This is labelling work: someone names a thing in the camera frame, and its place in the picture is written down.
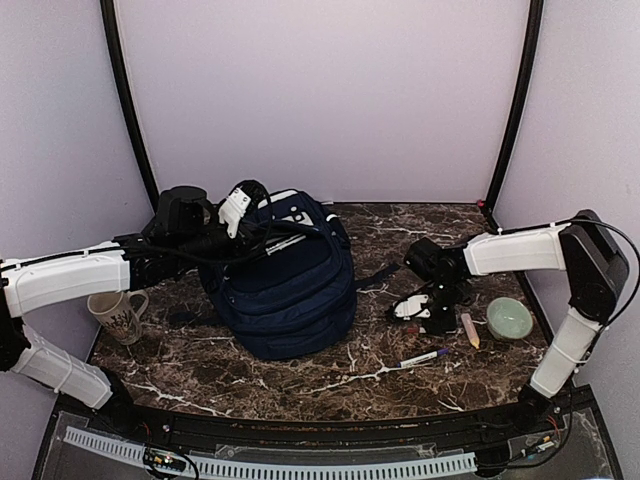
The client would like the white marker purple cap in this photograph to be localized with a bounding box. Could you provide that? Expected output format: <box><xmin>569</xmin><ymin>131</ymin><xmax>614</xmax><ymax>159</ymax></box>
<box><xmin>398</xmin><ymin>348</ymin><xmax>449</xmax><ymax>368</ymax></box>

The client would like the navy blue student backpack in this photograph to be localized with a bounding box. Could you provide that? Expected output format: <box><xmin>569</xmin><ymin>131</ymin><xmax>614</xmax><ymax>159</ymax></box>
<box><xmin>198</xmin><ymin>189</ymin><xmax>399</xmax><ymax>360</ymax></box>

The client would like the white marker black cap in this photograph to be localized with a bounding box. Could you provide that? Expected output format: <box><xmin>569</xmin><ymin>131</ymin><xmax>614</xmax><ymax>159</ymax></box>
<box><xmin>265</xmin><ymin>234</ymin><xmax>306</xmax><ymax>256</ymax></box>

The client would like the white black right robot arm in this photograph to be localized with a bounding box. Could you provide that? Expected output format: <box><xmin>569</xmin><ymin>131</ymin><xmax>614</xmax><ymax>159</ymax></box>
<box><xmin>391</xmin><ymin>210</ymin><xmax>630</xmax><ymax>434</ymax></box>

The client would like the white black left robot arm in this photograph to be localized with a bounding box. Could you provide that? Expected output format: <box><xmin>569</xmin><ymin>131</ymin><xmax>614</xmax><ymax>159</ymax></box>
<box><xmin>1</xmin><ymin>180</ymin><xmax>272</xmax><ymax>436</ymax></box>

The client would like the pale green ceramic bowl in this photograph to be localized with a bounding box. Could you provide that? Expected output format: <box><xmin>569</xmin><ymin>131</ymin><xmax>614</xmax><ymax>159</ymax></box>
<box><xmin>486</xmin><ymin>297</ymin><xmax>534</xmax><ymax>341</ymax></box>

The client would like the cream patterned ceramic mug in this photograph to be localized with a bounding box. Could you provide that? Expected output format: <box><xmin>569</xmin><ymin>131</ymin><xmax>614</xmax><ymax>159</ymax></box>
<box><xmin>86</xmin><ymin>290</ymin><xmax>149</xmax><ymax>346</ymax></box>

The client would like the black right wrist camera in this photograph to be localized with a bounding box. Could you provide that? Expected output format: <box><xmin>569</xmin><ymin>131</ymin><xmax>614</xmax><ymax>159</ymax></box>
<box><xmin>404</xmin><ymin>237</ymin><xmax>442</xmax><ymax>282</ymax></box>

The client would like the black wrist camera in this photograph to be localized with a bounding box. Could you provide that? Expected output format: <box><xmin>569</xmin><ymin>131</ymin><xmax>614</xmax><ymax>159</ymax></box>
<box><xmin>155</xmin><ymin>186</ymin><xmax>209</xmax><ymax>235</ymax></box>
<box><xmin>404</xmin><ymin>237</ymin><xmax>442</xmax><ymax>282</ymax></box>

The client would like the grey slotted cable duct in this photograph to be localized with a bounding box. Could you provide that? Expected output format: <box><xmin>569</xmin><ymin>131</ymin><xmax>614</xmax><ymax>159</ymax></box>
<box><xmin>63</xmin><ymin>427</ymin><xmax>477</xmax><ymax>479</ymax></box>

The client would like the black front mounting rail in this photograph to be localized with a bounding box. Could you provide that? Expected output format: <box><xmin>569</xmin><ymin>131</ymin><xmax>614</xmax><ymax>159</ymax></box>
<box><xmin>54</xmin><ymin>387</ymin><xmax>591</xmax><ymax>451</ymax></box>

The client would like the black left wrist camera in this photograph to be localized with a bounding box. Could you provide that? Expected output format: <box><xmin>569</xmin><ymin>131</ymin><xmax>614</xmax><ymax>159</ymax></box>
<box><xmin>155</xmin><ymin>186</ymin><xmax>209</xmax><ymax>235</ymax></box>

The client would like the black right corner post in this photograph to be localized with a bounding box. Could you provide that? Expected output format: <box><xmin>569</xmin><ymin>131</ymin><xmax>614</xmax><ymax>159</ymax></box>
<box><xmin>482</xmin><ymin>0</ymin><xmax>545</xmax><ymax>217</ymax></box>

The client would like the black corner post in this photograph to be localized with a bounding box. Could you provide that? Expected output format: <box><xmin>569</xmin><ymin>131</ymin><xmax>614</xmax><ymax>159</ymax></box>
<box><xmin>99</xmin><ymin>0</ymin><xmax>160</xmax><ymax>210</ymax></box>
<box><xmin>482</xmin><ymin>0</ymin><xmax>545</xmax><ymax>217</ymax></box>

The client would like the black left corner post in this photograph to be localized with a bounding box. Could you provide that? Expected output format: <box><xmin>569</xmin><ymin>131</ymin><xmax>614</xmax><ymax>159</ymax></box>
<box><xmin>99</xmin><ymin>0</ymin><xmax>160</xmax><ymax>210</ymax></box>

